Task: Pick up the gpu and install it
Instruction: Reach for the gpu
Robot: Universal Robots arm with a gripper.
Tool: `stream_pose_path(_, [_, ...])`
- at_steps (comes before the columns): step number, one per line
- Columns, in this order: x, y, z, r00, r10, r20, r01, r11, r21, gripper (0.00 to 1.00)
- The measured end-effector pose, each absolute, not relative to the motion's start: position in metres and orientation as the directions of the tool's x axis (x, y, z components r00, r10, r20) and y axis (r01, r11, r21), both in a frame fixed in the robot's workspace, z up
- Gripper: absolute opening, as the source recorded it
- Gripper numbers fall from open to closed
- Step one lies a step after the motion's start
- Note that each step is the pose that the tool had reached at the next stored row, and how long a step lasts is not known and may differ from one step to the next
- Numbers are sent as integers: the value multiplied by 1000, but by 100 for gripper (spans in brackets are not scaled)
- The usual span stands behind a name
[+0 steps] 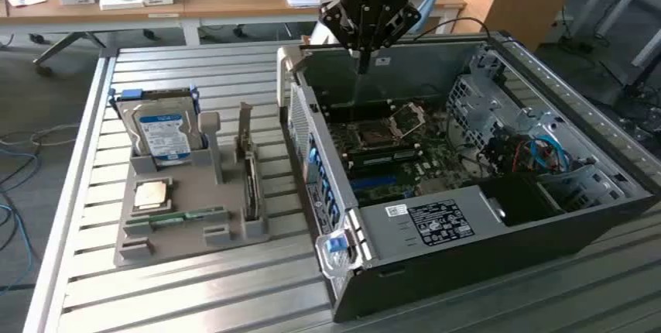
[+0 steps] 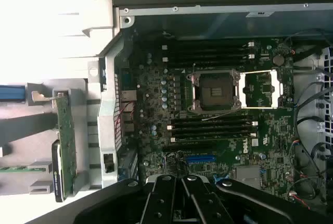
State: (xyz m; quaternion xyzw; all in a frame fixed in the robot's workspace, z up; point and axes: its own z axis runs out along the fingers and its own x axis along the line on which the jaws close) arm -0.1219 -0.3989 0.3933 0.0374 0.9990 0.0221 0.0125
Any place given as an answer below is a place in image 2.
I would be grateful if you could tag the hard disk blue caddy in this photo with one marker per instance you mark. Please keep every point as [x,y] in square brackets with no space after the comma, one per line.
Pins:
[11,92]

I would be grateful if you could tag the perforated silver drive cage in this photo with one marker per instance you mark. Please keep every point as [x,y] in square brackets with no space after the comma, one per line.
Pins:
[326,91]

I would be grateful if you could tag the grey parts rack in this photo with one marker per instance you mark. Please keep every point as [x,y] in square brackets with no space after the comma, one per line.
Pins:
[80,96]

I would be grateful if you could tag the round coin battery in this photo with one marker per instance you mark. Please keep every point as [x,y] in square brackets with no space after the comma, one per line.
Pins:
[278,60]

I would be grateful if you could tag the green motherboard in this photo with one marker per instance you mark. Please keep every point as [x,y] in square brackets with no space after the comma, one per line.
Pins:
[273,130]

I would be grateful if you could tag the thin metal locking lever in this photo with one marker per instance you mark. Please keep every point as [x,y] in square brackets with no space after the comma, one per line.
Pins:
[209,118]

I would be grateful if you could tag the green RAM stick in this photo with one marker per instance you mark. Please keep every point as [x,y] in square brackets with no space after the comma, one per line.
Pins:
[13,168]

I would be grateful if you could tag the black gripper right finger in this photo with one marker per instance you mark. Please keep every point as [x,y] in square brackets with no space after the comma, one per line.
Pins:
[247,203]

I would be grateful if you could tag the blue expansion slot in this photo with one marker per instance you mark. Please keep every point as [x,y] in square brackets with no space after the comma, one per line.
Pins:
[200,159]

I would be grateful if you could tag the open black PC case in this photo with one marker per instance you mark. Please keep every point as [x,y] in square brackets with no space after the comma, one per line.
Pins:
[106,99]

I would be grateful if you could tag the grey chipset heatsink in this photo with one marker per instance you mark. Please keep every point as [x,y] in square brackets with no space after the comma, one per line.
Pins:
[247,174]

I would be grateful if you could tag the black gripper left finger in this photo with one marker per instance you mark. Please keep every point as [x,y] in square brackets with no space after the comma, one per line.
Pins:
[114,203]

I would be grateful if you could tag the metal socket cover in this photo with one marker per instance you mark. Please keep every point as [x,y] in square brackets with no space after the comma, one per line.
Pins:
[242,99]

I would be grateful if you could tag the CPU socket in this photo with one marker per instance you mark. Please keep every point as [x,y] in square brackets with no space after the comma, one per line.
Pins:
[213,91]

